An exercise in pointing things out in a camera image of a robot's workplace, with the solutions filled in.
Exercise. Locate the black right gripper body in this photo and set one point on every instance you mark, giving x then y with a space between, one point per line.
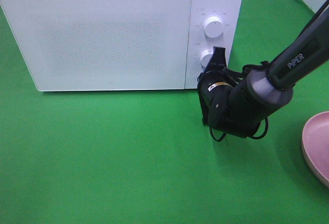
214 86

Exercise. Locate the lower white round knob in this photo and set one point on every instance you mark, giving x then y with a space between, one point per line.
205 57

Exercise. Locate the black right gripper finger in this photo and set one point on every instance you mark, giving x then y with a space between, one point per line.
218 59

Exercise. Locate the green table cloth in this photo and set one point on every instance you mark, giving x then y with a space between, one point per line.
146 157

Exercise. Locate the upper white round knob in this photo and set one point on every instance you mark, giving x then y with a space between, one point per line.
213 27

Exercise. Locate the white round knob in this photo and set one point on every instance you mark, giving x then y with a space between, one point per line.
213 27
205 57

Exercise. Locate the pink round plate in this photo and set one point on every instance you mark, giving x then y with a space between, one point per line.
314 144

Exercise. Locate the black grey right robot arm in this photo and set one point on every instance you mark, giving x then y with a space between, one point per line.
237 103

